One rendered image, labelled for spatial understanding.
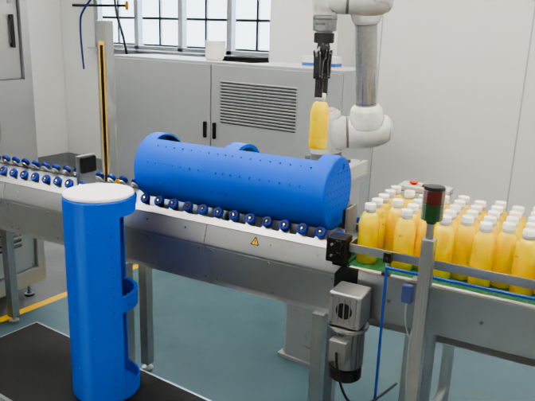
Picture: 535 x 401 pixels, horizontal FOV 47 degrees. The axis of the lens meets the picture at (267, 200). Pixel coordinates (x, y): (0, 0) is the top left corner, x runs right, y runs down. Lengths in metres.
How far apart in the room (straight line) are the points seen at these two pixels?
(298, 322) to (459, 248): 1.34
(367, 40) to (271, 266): 1.14
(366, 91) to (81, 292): 1.54
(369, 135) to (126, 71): 2.70
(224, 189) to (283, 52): 3.08
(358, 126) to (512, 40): 2.20
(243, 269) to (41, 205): 1.11
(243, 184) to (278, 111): 1.93
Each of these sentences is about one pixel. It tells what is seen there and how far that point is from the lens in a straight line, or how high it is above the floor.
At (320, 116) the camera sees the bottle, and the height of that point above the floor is 1.37.
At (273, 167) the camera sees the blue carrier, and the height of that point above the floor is 1.18.
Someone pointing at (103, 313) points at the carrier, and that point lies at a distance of 2.56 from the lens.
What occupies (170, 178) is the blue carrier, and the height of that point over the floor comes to 1.08.
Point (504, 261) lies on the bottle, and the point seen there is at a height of 0.99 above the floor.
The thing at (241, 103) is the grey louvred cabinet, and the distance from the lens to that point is 4.40.
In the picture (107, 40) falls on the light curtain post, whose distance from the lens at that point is 3.28.
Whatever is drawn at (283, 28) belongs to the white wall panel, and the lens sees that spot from 5.34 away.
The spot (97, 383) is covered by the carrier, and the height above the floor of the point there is 0.26.
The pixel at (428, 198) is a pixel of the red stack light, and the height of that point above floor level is 1.23.
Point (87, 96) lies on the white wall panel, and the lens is 7.56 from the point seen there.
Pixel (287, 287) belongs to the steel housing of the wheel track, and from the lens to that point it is 2.42.
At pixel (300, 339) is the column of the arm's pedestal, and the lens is 3.26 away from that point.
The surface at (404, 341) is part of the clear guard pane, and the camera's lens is 2.11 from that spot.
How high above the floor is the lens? 1.67
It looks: 16 degrees down
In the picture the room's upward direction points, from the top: 2 degrees clockwise
